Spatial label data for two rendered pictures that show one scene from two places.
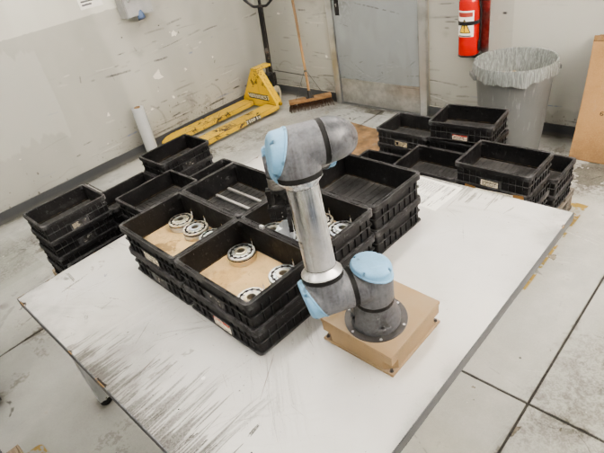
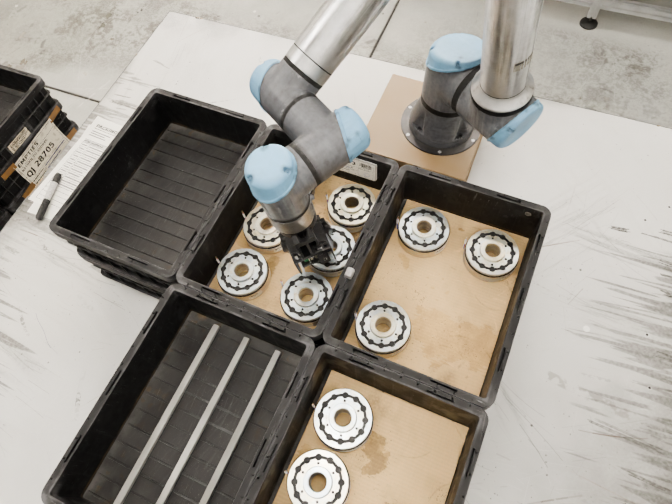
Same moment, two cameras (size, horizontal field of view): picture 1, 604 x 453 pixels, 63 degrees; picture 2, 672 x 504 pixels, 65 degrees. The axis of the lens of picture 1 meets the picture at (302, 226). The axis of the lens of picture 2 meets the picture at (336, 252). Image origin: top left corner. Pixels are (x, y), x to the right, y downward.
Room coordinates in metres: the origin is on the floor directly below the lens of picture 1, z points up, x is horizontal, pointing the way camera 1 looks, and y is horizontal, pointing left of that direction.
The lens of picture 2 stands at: (1.62, 0.51, 1.79)
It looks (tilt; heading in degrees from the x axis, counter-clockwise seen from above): 63 degrees down; 251
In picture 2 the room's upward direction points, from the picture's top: 9 degrees counter-clockwise
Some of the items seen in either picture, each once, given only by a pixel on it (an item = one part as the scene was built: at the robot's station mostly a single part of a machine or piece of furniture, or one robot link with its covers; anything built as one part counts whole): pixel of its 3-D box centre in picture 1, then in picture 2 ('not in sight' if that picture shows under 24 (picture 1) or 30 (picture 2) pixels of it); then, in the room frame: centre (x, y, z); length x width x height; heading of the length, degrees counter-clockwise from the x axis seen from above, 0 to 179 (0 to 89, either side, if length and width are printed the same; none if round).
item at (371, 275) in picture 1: (369, 279); (455, 71); (1.07, -0.16, 0.96); 0.13 x 0.12 x 0.14; 100
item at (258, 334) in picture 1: (253, 295); not in sight; (1.33, 0.21, 0.76); 0.40 x 0.30 x 0.12; 40
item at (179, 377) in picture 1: (300, 319); (313, 362); (1.59, 0.08, 0.35); 1.60 x 1.60 x 0.70; 41
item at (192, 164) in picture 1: (182, 177); not in sight; (3.20, 0.76, 0.37); 0.40 x 0.30 x 0.45; 131
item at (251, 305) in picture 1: (243, 259); (440, 274); (1.33, 0.21, 0.92); 0.40 x 0.30 x 0.02; 40
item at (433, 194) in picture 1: (418, 189); (92, 171); (1.90, -0.55, 0.70); 0.33 x 0.23 x 0.01; 41
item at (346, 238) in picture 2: not in sight; (330, 247); (1.47, 0.04, 0.86); 0.10 x 0.10 x 0.01
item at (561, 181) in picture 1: (529, 179); not in sight; (2.49, -1.40, 0.26); 0.40 x 0.30 x 0.23; 41
